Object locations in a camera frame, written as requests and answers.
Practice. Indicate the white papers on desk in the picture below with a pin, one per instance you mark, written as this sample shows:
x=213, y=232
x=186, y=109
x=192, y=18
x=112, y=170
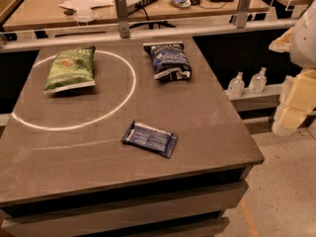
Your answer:
x=79, y=4

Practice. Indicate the blue rxbar wrapper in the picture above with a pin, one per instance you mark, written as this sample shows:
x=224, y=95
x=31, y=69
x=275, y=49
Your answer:
x=150, y=138

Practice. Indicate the dark blue chip bag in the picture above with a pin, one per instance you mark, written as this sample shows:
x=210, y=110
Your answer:
x=169, y=60

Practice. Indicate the grey metal post left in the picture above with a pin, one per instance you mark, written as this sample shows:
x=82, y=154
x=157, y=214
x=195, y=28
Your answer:
x=123, y=25

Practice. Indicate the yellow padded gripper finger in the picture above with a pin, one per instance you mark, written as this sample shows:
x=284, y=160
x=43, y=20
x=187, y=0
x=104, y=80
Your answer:
x=297, y=100

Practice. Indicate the blue white face mask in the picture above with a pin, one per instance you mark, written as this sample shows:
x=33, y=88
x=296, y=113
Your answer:
x=181, y=3

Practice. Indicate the grey metal post right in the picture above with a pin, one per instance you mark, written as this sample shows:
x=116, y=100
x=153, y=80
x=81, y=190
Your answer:
x=242, y=13

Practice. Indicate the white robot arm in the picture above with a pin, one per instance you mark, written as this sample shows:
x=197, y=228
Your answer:
x=300, y=40

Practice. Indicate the clear sanitizer bottle left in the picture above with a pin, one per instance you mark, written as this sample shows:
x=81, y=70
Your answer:
x=236, y=86

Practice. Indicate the green jalapeno chip bag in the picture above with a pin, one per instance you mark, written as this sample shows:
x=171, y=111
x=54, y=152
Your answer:
x=71, y=69

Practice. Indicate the grey metal post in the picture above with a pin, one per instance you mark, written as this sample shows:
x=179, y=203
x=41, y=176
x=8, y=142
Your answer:
x=123, y=25
x=242, y=13

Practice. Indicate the clear plastic lid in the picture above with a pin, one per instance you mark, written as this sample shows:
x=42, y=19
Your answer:
x=84, y=15

